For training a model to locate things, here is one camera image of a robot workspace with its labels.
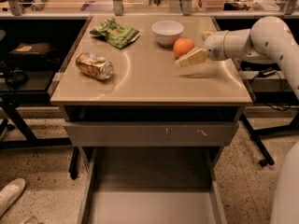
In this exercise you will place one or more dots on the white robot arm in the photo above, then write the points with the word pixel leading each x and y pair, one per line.
pixel 269 40

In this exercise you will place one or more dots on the white shoe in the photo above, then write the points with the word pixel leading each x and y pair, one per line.
pixel 10 193

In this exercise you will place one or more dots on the open middle drawer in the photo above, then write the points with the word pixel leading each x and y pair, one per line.
pixel 151 185

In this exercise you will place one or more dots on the white bowl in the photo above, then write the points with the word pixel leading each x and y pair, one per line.
pixel 167 33

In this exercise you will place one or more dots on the black power adapter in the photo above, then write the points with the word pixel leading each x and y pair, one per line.
pixel 267 72

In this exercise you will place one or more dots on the grey drawer cabinet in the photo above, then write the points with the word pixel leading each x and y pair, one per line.
pixel 149 102

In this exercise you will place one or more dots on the crushed gold soda can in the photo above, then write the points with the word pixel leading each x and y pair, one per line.
pixel 94 66

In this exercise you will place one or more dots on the orange fruit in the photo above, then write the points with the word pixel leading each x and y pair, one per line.
pixel 182 46

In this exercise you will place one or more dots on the green chip bag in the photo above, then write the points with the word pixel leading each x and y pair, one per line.
pixel 114 34

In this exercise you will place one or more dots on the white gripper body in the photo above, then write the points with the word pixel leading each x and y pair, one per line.
pixel 214 45

